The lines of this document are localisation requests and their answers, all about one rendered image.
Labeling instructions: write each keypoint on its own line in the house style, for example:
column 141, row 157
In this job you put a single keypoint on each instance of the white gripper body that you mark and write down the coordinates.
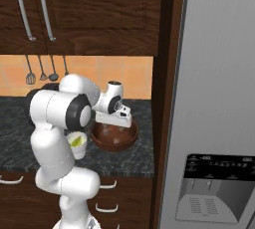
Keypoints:
column 114, row 119

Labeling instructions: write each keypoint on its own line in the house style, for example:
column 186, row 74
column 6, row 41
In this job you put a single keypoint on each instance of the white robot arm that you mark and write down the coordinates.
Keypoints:
column 53, row 146

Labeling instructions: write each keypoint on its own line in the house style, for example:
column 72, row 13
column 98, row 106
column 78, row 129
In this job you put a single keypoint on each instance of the brown wooden ice bowl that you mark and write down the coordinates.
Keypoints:
column 114, row 138

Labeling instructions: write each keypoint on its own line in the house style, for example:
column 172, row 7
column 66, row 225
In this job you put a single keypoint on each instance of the white glass of lemonade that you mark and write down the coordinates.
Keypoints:
column 78, row 144

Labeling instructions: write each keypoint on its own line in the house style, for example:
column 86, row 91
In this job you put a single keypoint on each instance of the grey fridge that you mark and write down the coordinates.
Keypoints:
column 215, row 100

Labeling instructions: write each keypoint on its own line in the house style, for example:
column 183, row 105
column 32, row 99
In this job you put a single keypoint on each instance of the hanging dark utensil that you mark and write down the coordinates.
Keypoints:
column 65, row 66

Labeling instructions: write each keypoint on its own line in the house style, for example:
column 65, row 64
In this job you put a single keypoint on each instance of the hanging dark ladle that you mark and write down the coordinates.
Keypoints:
column 53, row 75

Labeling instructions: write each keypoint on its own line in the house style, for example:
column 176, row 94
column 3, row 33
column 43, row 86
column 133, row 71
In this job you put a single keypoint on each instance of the hanging slotted spatula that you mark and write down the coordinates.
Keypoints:
column 30, row 77

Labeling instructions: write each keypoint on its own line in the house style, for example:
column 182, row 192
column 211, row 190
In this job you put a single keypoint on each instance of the dark wood cupboard door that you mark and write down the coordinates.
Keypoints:
column 99, row 10
column 13, row 14

